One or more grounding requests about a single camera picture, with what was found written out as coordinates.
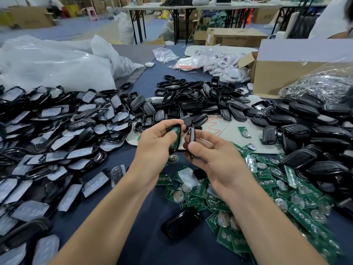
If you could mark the small white object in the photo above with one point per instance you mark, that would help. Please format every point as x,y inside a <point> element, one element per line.
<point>149,64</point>

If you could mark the tan cardboard box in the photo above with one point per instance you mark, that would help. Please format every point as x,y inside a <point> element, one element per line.
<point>30,16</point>

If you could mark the small green circuit board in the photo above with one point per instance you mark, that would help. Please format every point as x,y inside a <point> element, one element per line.
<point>175,138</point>

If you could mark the heap of black parts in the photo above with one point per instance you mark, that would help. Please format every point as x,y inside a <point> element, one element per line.
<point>176,1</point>

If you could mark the brown cardboard box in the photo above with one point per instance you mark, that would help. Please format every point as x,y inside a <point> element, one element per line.
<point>236,37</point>

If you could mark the clear bag with red label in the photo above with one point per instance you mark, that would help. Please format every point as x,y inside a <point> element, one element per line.
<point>187,62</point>

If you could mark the pile of assembled black fobs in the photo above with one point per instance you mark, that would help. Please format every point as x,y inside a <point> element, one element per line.
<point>320,135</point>

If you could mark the clear bag of metal parts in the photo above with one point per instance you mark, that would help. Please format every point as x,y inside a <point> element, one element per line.
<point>325,85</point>

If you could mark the pile of black shell halves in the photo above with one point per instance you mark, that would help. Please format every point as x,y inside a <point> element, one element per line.
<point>201,102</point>

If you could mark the heap of clear parts bags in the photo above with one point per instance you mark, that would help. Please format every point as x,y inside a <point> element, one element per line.
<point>226,66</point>

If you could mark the pile of shells with pads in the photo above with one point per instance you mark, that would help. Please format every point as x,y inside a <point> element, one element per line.
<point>52,143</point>

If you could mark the clear plastic film piece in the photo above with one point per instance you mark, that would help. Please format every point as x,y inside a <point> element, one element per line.
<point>188,177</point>

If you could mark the pink plastic stool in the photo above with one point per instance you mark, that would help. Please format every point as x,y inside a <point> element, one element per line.
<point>90,13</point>

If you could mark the person's left forearm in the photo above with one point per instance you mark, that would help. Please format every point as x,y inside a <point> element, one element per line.
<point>102,226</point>

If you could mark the person's right hand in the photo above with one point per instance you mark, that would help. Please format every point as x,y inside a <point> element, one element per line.
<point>223,165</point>

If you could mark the small crumpled clear plastic bag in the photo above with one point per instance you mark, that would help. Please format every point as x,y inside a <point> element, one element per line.
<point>165,55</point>

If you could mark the open laptop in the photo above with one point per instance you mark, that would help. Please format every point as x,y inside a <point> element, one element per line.
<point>224,0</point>

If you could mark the pile of green circuit boards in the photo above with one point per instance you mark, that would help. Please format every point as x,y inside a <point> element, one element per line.
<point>292,204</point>

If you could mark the lone glossy black shell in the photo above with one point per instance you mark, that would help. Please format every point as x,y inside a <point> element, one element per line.
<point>181,224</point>

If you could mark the person's left hand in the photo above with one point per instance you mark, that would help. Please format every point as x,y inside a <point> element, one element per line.
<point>154,154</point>

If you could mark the white sack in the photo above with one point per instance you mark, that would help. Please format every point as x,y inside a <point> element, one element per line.
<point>124,27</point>

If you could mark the large white plastic bag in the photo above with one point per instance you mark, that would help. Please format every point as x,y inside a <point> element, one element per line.
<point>55,64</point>

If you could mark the black shell cover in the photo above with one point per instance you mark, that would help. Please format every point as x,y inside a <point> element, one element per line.
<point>192,135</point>

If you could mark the long white table top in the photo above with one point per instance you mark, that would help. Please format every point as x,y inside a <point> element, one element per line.
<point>259,6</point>

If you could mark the large open cardboard box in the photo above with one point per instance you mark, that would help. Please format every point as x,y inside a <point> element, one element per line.
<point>287,77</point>

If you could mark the person's right forearm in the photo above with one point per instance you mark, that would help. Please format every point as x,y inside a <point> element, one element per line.
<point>281,231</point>

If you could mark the black metal table frame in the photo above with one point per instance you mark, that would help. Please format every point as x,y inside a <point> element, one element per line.
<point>138,22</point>

